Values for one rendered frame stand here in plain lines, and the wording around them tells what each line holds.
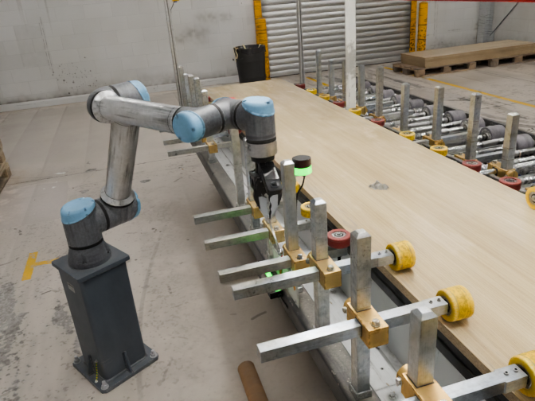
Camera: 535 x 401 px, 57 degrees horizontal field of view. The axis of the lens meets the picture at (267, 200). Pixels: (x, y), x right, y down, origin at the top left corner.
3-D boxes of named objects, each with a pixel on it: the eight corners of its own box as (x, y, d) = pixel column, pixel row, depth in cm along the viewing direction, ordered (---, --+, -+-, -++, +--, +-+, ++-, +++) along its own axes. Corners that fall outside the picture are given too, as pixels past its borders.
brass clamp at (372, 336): (366, 350, 110) (366, 332, 108) (341, 315, 122) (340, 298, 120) (391, 343, 112) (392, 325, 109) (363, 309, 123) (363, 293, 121)
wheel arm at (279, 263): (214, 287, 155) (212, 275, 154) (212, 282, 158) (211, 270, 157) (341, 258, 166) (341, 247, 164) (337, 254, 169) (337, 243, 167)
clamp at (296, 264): (294, 275, 158) (294, 262, 156) (282, 255, 170) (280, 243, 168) (311, 271, 160) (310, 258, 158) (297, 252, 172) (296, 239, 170)
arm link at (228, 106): (200, 101, 149) (228, 105, 141) (228, 93, 157) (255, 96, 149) (204, 131, 153) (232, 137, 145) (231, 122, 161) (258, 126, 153)
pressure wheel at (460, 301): (450, 290, 116) (431, 289, 124) (458, 323, 115) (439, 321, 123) (471, 283, 117) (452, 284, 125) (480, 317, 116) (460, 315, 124)
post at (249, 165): (254, 244, 216) (244, 138, 197) (252, 240, 220) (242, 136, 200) (262, 243, 217) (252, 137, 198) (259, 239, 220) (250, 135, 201)
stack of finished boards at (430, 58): (538, 52, 909) (540, 42, 902) (424, 68, 846) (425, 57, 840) (507, 48, 976) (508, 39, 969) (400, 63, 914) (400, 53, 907)
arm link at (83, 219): (60, 241, 220) (51, 205, 213) (95, 227, 232) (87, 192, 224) (77, 251, 211) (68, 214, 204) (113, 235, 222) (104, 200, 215)
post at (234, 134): (238, 210, 237) (228, 118, 218) (236, 206, 241) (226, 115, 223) (247, 208, 238) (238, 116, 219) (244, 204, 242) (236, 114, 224)
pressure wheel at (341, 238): (333, 270, 163) (332, 240, 159) (323, 259, 171) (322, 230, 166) (355, 266, 165) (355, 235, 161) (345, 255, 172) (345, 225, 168)
